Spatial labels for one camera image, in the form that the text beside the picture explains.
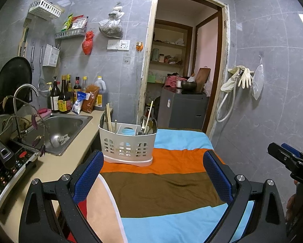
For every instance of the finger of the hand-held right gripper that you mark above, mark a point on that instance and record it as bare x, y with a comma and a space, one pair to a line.
278, 153
292, 149

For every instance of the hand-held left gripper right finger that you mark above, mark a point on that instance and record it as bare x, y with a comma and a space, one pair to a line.
217, 176

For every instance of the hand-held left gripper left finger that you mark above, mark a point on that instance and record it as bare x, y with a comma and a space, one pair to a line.
88, 176

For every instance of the white plastic utensil basket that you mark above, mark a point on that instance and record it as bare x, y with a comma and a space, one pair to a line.
126, 146

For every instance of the steel spoon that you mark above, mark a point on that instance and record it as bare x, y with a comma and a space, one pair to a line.
143, 121

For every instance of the person's right hand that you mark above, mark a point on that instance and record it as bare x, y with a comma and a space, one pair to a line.
290, 205

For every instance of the striped blanket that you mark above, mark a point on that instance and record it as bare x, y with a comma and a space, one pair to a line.
166, 182

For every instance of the steel sink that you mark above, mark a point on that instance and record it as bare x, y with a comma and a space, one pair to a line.
65, 129

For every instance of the blue round lid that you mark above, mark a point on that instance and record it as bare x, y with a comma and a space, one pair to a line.
128, 131

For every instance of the blue and white packet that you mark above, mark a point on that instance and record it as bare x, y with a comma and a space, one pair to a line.
78, 105

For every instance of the white mesh bag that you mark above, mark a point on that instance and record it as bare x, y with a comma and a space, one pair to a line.
257, 83

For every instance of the grey cabinet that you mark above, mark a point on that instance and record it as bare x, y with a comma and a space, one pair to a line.
183, 110

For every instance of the wilted plant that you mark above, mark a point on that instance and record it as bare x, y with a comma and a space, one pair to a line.
34, 121

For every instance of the large soy sauce bottle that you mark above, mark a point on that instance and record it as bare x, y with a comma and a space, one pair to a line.
64, 102

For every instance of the brown spice bag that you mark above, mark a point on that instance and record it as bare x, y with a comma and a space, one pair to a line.
90, 98

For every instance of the pink sponge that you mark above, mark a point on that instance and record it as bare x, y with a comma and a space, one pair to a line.
44, 110

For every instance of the induction cooker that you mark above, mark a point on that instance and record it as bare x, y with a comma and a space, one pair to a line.
7, 172

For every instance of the dark pump bottle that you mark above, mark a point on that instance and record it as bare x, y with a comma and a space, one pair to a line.
55, 101

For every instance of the dark sauce bottle red label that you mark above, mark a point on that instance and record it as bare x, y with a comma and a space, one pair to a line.
77, 87

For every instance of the cooking oil jug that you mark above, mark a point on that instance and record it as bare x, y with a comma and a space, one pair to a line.
102, 87

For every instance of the clear glass bottle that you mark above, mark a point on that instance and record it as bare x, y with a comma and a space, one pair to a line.
84, 84

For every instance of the dark bowl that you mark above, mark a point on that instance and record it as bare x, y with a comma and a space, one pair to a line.
189, 84

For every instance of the dark sauce bottle yellow cap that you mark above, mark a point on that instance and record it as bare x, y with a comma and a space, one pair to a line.
69, 82

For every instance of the brown cutting board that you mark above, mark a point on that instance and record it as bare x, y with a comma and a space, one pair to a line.
203, 78

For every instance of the metal cup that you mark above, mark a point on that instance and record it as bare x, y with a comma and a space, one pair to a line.
178, 84

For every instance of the pink cloth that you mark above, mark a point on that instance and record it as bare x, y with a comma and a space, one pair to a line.
171, 81

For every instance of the steel faucet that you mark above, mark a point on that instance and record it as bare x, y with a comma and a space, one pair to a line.
27, 87

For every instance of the black frying pan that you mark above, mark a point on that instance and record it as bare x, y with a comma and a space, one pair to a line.
12, 83

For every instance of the small jar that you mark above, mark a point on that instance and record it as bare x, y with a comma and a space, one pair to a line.
161, 57

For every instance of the hanging peeler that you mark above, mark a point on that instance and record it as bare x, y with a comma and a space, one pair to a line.
32, 57

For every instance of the red plastic bag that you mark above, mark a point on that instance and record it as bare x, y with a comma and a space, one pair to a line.
87, 44

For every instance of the green cup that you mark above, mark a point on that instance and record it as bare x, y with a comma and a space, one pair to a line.
155, 55

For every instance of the wooden shelf unit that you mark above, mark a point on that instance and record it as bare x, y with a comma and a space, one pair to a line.
171, 44

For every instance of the clear bag of dried goods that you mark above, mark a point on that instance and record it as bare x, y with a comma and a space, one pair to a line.
111, 26

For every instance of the row of seasoning packets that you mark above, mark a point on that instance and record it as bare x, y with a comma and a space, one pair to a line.
75, 22

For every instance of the white wall chopstick holder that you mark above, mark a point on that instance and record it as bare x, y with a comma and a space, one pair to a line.
50, 55

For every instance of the wooden door frame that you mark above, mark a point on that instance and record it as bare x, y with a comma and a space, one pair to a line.
147, 55

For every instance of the white wall socket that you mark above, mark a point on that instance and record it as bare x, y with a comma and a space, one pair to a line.
124, 45

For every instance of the orange wall plug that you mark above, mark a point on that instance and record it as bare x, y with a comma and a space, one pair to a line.
139, 46

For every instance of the grey wall shelf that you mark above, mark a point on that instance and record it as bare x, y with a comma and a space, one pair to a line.
70, 34

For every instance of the white wall basket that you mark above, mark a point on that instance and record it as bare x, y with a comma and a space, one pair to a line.
45, 10

